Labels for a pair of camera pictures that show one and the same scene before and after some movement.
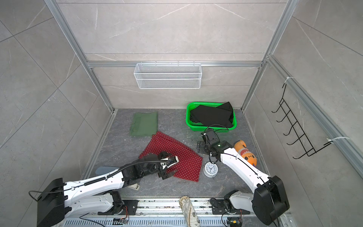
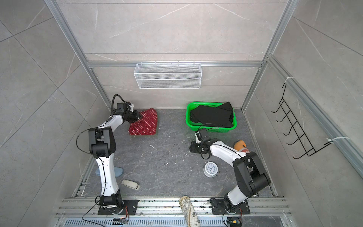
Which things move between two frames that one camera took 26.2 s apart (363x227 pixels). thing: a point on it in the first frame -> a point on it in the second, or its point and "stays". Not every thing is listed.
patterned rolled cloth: x=190 y=214 stays
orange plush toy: x=242 y=149 stays
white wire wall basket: x=168 y=76 stays
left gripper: x=165 y=173 -> x=138 y=116
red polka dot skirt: x=189 y=165 -> x=145 y=126
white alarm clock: x=210 y=170 stays
